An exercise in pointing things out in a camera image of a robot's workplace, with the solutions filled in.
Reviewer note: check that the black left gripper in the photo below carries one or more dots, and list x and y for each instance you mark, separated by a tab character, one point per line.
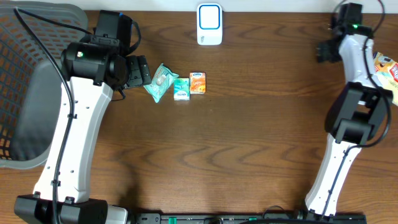
141	74

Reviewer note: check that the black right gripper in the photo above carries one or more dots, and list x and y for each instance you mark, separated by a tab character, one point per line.
323	53

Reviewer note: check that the mint Zappy wipes packet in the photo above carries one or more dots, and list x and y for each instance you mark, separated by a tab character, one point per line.
161	82

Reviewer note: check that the teal tissue pack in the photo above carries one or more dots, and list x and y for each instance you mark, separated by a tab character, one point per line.
181	89

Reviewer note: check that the orange tissue pack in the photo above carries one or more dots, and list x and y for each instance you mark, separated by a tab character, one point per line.
197	83

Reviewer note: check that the large yellow wipes packet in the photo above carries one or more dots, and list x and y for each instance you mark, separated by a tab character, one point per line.
386	72

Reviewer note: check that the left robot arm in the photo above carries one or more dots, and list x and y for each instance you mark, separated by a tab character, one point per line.
91	70

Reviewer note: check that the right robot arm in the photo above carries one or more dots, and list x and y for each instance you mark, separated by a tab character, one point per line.
361	115

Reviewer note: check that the white barcode scanner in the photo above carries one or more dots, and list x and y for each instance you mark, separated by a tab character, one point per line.
209	24

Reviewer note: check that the grey plastic mesh basket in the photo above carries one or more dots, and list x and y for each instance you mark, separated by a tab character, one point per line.
30	87

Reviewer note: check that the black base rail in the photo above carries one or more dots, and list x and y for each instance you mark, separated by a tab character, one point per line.
273	218

